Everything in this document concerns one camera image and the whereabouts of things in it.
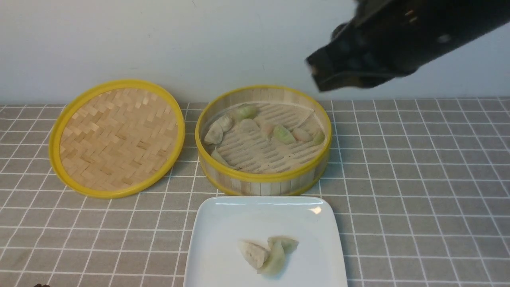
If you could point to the yellow rimmed bamboo steamer basket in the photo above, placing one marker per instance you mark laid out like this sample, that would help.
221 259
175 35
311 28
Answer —
233 182

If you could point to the grey checked tablecloth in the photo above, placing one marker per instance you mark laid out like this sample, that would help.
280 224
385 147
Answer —
419 189

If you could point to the green dumpling right edge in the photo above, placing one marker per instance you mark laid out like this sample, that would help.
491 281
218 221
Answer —
318 138

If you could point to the white dumpling upper left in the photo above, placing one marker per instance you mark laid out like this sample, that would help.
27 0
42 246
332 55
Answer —
225 122

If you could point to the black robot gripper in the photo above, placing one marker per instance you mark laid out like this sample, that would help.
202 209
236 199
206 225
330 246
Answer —
388 39

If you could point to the green steamed dumpling front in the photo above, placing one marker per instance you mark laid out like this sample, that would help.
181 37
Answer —
289 245

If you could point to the pink steamed dumpling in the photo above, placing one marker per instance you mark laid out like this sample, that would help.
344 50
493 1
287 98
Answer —
301 135
267 130

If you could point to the white square ceramic plate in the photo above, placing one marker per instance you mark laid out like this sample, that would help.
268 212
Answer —
214 258

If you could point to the pink steamed dumpling right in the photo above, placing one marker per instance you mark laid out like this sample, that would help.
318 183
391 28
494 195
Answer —
301 135

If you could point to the white dumpling left edge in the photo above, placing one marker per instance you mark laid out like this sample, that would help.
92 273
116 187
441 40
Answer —
214 135

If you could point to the yellow rimmed bamboo steamer lid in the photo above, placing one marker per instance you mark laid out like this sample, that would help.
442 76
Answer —
117 139

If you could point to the white dumpling centre back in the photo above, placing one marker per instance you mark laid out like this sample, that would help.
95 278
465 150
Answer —
248 125

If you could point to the pale green steamed dumpling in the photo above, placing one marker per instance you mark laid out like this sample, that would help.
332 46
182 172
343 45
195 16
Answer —
275 261

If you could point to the green dumpling at back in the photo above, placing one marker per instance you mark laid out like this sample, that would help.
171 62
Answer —
245 111

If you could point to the pink steamed dumpling centre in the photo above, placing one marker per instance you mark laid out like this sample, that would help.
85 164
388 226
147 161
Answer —
267 130

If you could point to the white steamed dumpling front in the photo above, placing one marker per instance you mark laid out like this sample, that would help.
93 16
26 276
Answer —
253 253

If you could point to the white steamer liner paper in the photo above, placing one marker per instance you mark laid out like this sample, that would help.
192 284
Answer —
251 153

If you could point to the green steamed dumpling centre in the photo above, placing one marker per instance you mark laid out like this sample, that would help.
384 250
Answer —
283 135

